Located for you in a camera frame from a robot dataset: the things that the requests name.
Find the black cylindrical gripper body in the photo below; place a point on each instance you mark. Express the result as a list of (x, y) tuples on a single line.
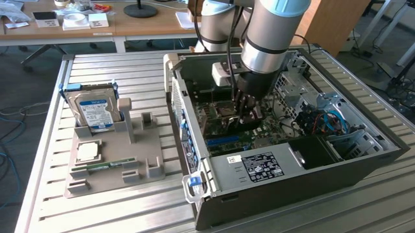
[(257, 85)]

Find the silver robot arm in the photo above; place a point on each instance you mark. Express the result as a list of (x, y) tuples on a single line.
[(273, 36)]

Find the CPU socket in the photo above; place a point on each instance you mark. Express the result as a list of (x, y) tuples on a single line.
[(225, 109)]

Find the green motherboard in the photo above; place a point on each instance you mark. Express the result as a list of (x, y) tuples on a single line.
[(269, 131)]

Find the perforated metal drive cage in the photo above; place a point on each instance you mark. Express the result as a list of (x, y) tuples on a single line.
[(292, 102)]

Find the silver chipset heatsink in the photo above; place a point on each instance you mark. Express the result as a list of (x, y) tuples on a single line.
[(265, 144)]

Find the blue expansion slot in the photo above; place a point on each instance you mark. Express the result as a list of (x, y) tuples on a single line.
[(223, 140)]

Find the blue card retention clip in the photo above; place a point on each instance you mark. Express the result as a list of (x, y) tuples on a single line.
[(190, 145)]

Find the shiny metal disk bay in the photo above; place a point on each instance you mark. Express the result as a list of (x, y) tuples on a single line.
[(337, 106)]

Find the grey power supply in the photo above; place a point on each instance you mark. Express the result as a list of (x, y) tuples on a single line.
[(227, 174)]

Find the wooden cabinet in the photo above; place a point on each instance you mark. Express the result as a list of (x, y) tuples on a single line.
[(325, 24)]

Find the white paper stack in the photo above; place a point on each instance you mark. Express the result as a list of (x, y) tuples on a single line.
[(186, 21)]

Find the blue release latch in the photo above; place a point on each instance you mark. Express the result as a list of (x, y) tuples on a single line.
[(194, 182)]

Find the grey parts rack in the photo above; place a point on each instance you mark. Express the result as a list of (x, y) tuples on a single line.
[(143, 150)]

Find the open black PC case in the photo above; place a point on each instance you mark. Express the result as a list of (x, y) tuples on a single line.
[(292, 201)]

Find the wooden desk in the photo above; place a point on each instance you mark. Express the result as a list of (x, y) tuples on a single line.
[(146, 26)]

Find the hard disk with blue caddy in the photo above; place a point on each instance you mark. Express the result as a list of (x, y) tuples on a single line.
[(98, 111)]

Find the black round lamp base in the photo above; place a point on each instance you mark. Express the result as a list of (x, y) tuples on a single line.
[(141, 11)]

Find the green RAM stick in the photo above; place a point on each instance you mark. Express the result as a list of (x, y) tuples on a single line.
[(103, 164)]

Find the silver CPU chip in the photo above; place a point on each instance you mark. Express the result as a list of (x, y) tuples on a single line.
[(89, 152)]

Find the white labelled box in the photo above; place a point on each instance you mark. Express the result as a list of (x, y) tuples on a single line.
[(98, 20)]

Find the red orange packet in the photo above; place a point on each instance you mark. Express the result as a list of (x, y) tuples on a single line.
[(102, 7)]

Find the flat white box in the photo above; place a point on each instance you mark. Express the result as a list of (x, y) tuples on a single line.
[(77, 27)]

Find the white tape roll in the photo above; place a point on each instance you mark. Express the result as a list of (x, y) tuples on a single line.
[(77, 17)]

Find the beige tape roll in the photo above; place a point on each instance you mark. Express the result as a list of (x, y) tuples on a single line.
[(62, 3)]

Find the white box black top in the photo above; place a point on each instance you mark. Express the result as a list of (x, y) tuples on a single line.
[(46, 15)]

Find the clear plastic bag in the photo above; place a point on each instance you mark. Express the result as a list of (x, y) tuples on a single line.
[(13, 12)]

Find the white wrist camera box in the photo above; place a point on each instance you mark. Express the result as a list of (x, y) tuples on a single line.
[(221, 77)]

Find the white desk frame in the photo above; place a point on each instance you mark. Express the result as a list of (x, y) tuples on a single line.
[(408, 52)]

